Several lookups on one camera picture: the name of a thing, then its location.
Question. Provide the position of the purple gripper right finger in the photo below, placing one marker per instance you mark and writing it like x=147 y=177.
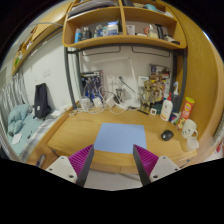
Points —
x=151 y=167

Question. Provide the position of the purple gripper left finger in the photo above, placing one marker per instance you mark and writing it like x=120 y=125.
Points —
x=74 y=168

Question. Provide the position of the black computer mouse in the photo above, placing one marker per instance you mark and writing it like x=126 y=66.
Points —
x=167 y=135

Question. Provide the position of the light blue mouse pad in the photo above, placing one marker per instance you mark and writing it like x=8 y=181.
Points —
x=120 y=138

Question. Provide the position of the wooden desk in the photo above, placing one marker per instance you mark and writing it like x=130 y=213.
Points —
x=73 y=133

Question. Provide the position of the clear plastic cup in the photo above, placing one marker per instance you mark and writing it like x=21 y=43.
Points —
x=192 y=143

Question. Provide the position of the white mug with face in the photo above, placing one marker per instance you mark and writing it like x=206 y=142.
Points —
x=189 y=129

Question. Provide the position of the white lotion pump bottle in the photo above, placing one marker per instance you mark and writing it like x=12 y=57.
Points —
x=167 y=108

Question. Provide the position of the black backpack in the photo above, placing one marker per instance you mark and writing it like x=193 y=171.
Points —
x=41 y=106

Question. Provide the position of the bed with striped sheet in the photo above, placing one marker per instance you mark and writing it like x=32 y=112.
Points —
x=23 y=143

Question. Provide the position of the red and yellow chip can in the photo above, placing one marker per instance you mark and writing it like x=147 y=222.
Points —
x=186 y=111

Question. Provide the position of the wooden figurine toy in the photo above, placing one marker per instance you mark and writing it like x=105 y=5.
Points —
x=152 y=93

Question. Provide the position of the teal plush toy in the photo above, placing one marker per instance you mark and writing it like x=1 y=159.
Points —
x=16 y=118

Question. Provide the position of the blue anime poster box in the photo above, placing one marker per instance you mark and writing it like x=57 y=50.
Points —
x=91 y=82

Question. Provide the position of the white power strip with cables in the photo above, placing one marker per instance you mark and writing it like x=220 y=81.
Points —
x=105 y=100

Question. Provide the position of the wooden wall shelf unit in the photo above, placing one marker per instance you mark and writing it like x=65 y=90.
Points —
x=91 y=23

